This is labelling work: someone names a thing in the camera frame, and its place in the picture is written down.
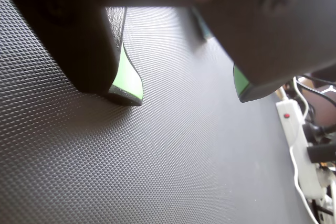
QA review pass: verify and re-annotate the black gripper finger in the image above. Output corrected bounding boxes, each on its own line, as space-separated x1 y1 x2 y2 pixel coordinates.
183 0 336 103
0 0 144 107

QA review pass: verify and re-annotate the black round power plug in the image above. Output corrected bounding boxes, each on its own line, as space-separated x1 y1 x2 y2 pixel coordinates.
301 122 328 142

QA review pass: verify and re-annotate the white power strip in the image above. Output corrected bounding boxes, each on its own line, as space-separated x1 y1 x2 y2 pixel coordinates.
275 99 330 199

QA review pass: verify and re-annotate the black rectangular power adapter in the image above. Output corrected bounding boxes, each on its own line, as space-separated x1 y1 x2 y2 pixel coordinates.
307 142 336 164

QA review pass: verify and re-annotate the dark grey textured mat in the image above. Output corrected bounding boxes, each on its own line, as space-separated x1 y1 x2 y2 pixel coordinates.
0 0 314 224

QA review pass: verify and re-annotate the white power cable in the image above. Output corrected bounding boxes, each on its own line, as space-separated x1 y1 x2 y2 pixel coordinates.
292 76 310 124
290 146 321 224

